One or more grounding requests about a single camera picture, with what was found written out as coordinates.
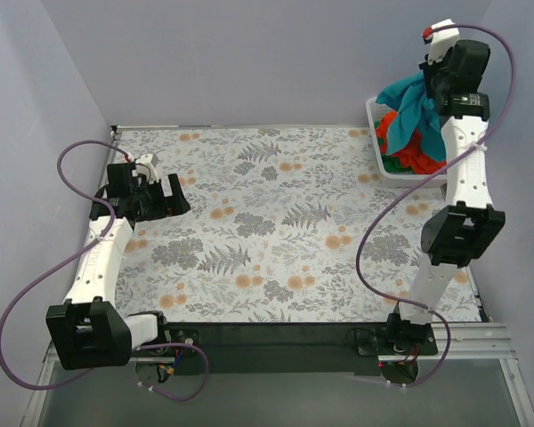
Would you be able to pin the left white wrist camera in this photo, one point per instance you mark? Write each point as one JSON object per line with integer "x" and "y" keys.
{"x": 147, "y": 166}

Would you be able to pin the floral table mat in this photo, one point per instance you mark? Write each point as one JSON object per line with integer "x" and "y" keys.
{"x": 285, "y": 224}

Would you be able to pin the teal t shirt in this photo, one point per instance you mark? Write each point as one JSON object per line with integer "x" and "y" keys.
{"x": 414, "y": 112}

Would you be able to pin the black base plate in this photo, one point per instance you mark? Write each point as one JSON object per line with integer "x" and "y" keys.
{"x": 290, "y": 348}

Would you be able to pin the white plastic basket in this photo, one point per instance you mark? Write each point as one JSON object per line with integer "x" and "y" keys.
{"x": 375, "y": 111}

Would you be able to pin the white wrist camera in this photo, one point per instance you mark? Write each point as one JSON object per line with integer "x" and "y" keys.
{"x": 147, "y": 166}
{"x": 440, "y": 40}

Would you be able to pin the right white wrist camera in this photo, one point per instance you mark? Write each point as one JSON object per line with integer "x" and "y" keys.
{"x": 440, "y": 40}

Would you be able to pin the aluminium frame rail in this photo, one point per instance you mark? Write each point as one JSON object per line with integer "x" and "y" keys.
{"x": 474, "y": 380}

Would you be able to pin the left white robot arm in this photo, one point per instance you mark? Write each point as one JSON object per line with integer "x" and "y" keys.
{"x": 86, "y": 329}

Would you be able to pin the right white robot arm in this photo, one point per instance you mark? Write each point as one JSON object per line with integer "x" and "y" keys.
{"x": 461, "y": 231}

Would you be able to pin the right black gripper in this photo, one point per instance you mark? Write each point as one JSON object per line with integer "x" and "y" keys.
{"x": 432, "y": 79}

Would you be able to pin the orange t shirt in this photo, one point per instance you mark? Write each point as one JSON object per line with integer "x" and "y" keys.
{"x": 412, "y": 157}

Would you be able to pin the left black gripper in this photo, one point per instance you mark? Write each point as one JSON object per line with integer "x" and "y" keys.
{"x": 161, "y": 196}

